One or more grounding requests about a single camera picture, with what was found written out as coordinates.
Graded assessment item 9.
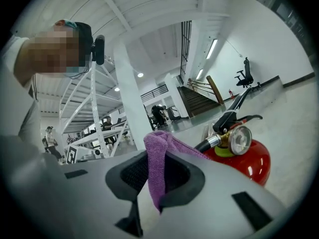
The white metal shelf rack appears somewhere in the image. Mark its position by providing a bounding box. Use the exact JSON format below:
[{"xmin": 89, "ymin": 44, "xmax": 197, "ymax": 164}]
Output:
[{"xmin": 58, "ymin": 56, "xmax": 131, "ymax": 159}]

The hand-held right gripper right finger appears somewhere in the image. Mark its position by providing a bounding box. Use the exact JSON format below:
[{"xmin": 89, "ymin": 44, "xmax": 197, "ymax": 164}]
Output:
[{"xmin": 147, "ymin": 150, "xmax": 290, "ymax": 239}]

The black barred gate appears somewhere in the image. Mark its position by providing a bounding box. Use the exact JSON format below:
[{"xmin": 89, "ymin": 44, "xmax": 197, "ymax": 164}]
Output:
[{"xmin": 179, "ymin": 20, "xmax": 193, "ymax": 84}]

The person's head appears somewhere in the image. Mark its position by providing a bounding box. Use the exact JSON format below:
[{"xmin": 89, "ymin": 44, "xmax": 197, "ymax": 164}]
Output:
[{"xmin": 13, "ymin": 20, "xmax": 93, "ymax": 79}]

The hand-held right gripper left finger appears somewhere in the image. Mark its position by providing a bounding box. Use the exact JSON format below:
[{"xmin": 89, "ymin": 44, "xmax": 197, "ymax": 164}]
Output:
[{"xmin": 4, "ymin": 138, "xmax": 151, "ymax": 239}]

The black balcony railing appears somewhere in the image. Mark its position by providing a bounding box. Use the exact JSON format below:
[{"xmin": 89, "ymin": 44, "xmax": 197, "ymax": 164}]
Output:
[{"xmin": 140, "ymin": 83, "xmax": 167, "ymax": 102}]

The dark wooden staircase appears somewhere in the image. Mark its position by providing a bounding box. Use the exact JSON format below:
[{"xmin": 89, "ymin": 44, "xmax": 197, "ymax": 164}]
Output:
[{"xmin": 176, "ymin": 75, "xmax": 225, "ymax": 120}]

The teal hair tie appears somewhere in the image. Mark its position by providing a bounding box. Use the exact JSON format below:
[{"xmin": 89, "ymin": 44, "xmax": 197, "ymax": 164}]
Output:
[{"xmin": 54, "ymin": 19, "xmax": 78, "ymax": 30}]

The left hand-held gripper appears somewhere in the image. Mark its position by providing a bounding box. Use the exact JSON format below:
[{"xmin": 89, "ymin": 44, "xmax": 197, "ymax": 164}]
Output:
[{"xmin": 65, "ymin": 144, "xmax": 104, "ymax": 165}]

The black head camera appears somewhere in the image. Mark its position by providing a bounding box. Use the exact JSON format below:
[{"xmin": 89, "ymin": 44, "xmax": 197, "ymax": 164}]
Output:
[{"xmin": 90, "ymin": 34, "xmax": 106, "ymax": 66}]

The white square pillar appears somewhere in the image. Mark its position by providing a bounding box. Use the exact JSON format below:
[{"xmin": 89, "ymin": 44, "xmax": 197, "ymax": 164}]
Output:
[{"xmin": 113, "ymin": 40, "xmax": 156, "ymax": 152}]

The black office chair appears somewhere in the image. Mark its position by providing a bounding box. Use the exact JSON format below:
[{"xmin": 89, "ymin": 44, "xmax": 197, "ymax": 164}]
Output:
[{"xmin": 233, "ymin": 57, "xmax": 254, "ymax": 89}]

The person's white shirt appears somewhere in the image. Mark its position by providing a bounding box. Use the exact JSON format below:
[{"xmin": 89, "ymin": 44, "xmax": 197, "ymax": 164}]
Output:
[{"xmin": 0, "ymin": 35, "xmax": 42, "ymax": 147}]

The purple cloth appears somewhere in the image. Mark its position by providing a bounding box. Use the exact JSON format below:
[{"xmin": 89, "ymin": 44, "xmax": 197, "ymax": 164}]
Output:
[{"xmin": 143, "ymin": 130, "xmax": 213, "ymax": 214}]

